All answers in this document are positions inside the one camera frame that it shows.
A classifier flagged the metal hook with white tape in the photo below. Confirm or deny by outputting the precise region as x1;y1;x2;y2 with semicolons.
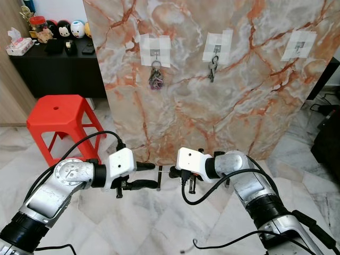
140;33;172;69
282;30;319;62
203;29;235;63

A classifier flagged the orange veined marble board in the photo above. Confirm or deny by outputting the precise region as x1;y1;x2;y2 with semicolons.
83;0;340;165

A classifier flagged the key bunch with purple tag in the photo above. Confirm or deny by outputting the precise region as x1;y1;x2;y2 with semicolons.
149;61;164;90

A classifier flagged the red plastic stool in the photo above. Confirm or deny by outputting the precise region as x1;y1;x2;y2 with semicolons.
27;95;104;166

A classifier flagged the dark key bunch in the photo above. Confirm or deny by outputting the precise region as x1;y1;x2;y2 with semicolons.
207;55;219;83

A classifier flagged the black low console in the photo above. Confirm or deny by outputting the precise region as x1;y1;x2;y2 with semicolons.
8;38;340;101

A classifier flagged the dark armchair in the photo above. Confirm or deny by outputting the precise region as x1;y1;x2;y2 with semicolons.
311;109;340;181

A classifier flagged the black wallet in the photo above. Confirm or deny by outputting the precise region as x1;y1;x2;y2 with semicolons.
45;39;64;54

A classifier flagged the white round plush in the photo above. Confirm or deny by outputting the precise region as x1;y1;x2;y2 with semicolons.
72;20;87;38

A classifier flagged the black round mouse plush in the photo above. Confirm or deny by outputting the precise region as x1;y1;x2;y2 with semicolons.
56;20;74;39

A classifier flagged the pink white tissue pack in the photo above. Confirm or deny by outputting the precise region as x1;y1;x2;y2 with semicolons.
5;27;34;56

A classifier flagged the clear jar with red lid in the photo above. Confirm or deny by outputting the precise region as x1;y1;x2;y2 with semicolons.
29;16;53;43

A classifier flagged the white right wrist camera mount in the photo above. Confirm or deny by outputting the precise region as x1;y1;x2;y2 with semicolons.
176;147;213;184

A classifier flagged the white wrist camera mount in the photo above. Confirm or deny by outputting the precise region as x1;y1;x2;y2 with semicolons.
176;147;213;184
105;148;134;189

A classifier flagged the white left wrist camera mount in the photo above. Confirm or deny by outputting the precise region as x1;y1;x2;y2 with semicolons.
105;148;134;189

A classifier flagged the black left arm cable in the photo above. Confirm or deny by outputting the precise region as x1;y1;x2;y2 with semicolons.
40;131;128;186

